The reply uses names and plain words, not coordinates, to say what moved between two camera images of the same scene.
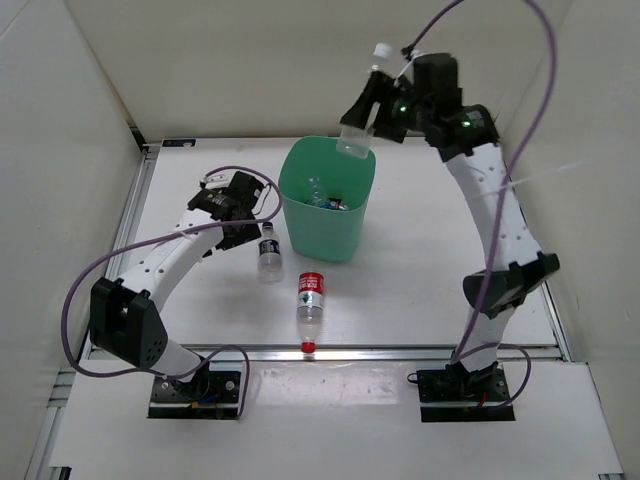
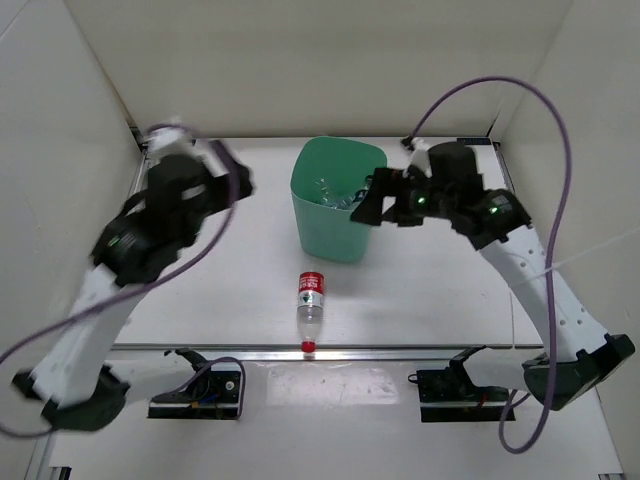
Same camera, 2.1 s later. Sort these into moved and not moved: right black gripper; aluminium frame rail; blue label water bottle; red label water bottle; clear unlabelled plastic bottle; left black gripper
Moved: blue label water bottle; left black gripper; clear unlabelled plastic bottle; right black gripper
Not moved: aluminium frame rail; red label water bottle
